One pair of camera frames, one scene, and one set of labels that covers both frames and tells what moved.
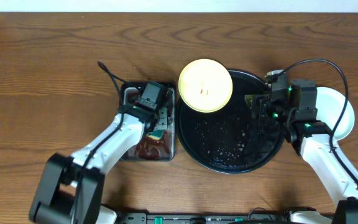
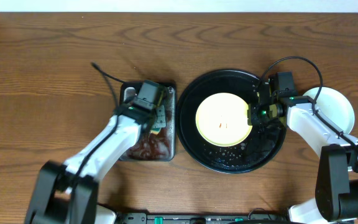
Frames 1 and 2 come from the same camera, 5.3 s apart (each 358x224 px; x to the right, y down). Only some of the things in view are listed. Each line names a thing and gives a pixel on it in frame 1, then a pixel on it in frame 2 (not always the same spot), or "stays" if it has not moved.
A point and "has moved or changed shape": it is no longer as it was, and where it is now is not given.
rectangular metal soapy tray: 155,145 stays
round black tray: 232,139 stays
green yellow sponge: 156,134 has moved or changed shape
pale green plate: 273,72 to 334,106
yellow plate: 205,85 to 222,119
